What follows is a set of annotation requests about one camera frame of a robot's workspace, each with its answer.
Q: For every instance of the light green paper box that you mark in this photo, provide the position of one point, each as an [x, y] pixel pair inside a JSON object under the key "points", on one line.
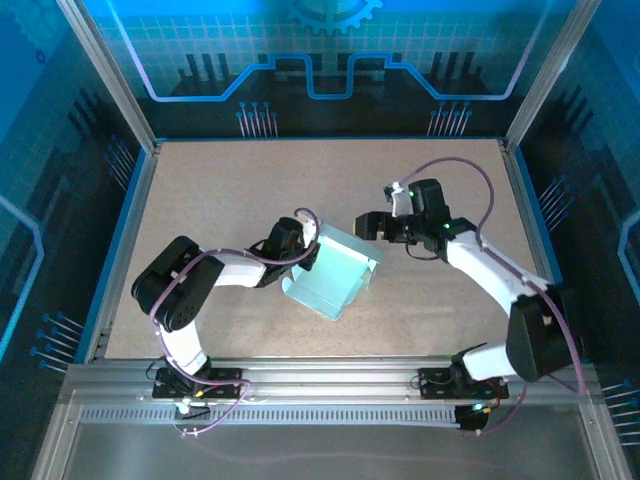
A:
{"points": [[330, 280]]}

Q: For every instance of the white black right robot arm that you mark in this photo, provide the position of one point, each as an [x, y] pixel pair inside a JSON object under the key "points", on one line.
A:
{"points": [[490, 265]]}

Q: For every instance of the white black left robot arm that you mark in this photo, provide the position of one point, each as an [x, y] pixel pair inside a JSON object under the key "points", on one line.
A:
{"points": [[240, 270]]}

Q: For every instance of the black connector box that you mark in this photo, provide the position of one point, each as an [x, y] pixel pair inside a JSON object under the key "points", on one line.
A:
{"points": [[472, 419]]}

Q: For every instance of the small white black connector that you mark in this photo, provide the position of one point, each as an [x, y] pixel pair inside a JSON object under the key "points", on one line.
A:
{"points": [[190, 411]]}

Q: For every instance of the grey metal tray panel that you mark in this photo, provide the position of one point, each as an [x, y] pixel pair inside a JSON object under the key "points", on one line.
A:
{"points": [[325, 450]]}

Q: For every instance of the aluminium right table side rail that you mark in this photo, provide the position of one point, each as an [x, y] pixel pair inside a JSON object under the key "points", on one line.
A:
{"points": [[520, 200]]}

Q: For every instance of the aluminium table side rail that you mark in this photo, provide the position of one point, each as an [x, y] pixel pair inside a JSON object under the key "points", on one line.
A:
{"points": [[127, 240], [520, 200]]}

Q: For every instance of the aluminium mounting rail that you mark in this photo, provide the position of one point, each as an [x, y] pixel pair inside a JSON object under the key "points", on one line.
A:
{"points": [[325, 375]]}

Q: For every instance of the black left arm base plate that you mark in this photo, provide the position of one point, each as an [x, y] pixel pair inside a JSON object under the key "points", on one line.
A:
{"points": [[227, 375]]}

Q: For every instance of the aluminium left table side rail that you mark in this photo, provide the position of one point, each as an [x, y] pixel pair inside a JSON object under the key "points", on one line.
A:
{"points": [[127, 240]]}

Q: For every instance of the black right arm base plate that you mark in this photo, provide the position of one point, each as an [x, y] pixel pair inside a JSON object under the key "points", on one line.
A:
{"points": [[432, 382]]}

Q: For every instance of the aluminium right frame post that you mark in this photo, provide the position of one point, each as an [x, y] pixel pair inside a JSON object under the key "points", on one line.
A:
{"points": [[550, 75]]}

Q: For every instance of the aluminium frame post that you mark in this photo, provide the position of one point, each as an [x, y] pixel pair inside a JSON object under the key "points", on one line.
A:
{"points": [[107, 75], [550, 75]]}

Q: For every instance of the aluminium left frame post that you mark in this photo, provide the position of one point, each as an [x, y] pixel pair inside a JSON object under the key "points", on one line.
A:
{"points": [[107, 75]]}

